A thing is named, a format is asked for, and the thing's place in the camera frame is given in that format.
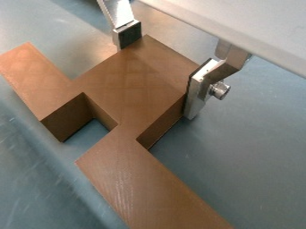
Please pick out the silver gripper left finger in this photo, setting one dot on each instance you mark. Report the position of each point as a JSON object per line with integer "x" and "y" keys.
{"x": 125, "y": 27}

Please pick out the brown T-shaped block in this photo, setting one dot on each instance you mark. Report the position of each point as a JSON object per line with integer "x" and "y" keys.
{"x": 133, "y": 93}

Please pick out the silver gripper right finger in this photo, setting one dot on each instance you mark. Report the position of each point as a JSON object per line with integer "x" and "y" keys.
{"x": 206, "y": 80}

